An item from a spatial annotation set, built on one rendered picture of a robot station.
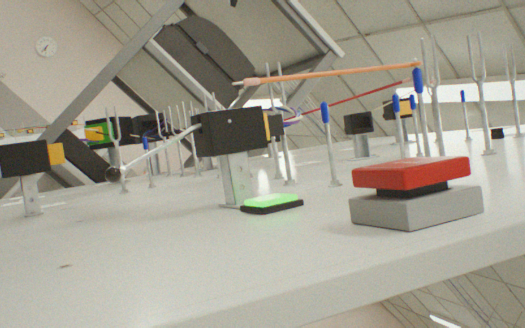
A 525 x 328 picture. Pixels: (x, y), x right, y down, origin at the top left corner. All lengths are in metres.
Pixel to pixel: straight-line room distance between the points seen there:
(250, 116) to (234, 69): 1.16
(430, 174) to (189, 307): 0.16
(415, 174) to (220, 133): 0.22
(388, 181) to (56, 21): 7.95
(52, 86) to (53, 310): 7.84
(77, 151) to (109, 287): 1.22
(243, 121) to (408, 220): 0.23
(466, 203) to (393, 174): 0.05
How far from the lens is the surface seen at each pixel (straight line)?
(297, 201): 0.44
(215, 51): 1.64
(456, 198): 0.32
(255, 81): 0.39
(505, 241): 0.30
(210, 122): 0.47
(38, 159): 0.78
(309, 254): 0.28
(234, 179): 0.49
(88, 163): 1.49
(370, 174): 0.32
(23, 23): 8.13
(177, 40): 1.60
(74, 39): 8.21
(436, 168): 0.32
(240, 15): 1.93
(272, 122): 0.51
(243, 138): 0.49
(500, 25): 3.59
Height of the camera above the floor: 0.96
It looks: 16 degrees up
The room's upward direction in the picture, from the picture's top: 38 degrees clockwise
